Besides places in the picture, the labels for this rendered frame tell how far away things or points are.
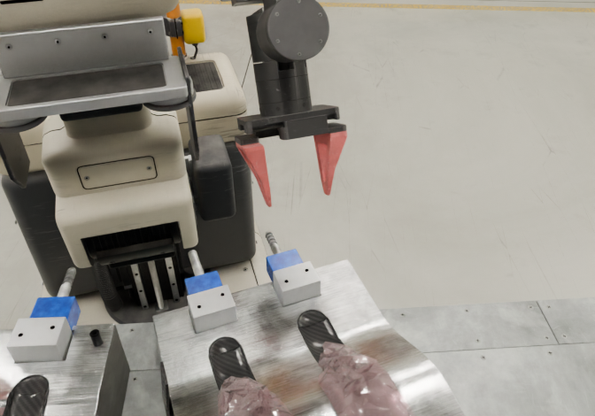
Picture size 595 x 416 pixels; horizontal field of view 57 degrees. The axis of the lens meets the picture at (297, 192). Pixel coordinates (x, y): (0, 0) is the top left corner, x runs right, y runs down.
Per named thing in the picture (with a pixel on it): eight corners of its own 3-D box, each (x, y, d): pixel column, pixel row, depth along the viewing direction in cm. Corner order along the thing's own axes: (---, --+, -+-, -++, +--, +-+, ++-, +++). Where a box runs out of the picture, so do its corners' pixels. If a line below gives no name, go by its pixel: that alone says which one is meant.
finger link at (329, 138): (355, 196, 60) (346, 111, 58) (293, 209, 59) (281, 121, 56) (336, 185, 67) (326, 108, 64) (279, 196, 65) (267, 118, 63)
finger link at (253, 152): (320, 204, 59) (308, 117, 57) (255, 217, 58) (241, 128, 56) (303, 191, 66) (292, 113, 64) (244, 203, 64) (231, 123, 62)
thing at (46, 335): (57, 284, 69) (45, 254, 66) (98, 282, 69) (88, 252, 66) (22, 377, 59) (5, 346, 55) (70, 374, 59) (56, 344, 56)
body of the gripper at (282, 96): (342, 124, 58) (334, 52, 57) (248, 139, 56) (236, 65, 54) (323, 119, 65) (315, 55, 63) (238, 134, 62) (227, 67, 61)
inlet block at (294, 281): (251, 250, 78) (250, 223, 75) (284, 242, 80) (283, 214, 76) (283, 320, 69) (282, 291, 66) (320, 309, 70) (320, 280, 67)
